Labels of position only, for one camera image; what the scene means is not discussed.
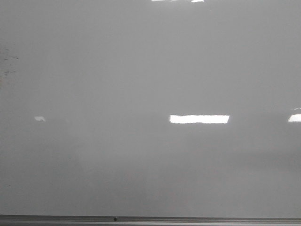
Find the white whiteboard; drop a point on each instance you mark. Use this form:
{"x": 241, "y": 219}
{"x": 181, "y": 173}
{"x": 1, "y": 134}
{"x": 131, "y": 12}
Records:
{"x": 150, "y": 108}

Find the grey aluminium whiteboard frame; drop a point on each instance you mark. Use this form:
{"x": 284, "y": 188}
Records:
{"x": 40, "y": 220}

